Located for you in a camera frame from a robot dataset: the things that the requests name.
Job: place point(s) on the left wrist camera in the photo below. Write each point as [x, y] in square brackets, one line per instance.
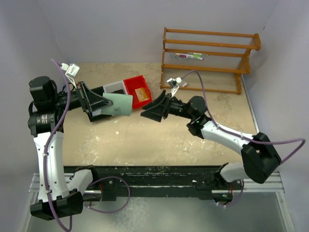
[70, 70]

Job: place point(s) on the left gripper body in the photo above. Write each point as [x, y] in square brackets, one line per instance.
[83, 100]

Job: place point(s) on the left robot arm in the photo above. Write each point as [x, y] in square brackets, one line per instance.
[58, 198]

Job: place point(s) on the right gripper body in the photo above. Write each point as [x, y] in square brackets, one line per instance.
[166, 106]

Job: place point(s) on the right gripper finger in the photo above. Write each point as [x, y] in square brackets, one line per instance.
[156, 113]
[157, 104]

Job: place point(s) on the black bin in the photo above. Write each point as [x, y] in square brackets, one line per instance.
[98, 90]

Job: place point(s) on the purple marker pen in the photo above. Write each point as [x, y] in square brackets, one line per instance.
[188, 56]

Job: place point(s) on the gold card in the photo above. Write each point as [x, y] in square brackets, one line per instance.
[141, 94]

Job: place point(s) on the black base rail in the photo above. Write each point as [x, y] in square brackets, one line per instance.
[166, 181]

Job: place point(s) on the grey clip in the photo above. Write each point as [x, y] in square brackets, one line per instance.
[174, 56]

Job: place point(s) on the white bin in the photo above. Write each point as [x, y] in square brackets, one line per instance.
[115, 87]

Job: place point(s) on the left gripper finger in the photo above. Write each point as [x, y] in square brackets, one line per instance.
[98, 114]
[91, 100]

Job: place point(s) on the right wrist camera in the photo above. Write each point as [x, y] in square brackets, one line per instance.
[174, 84]

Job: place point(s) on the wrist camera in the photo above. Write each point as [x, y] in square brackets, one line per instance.
[70, 70]
[174, 84]

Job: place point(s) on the wooden shelf rack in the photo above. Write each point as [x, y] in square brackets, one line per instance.
[243, 67]

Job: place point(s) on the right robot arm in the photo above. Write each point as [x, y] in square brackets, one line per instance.
[259, 158]

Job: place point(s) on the red bin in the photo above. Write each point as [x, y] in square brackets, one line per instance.
[134, 83]

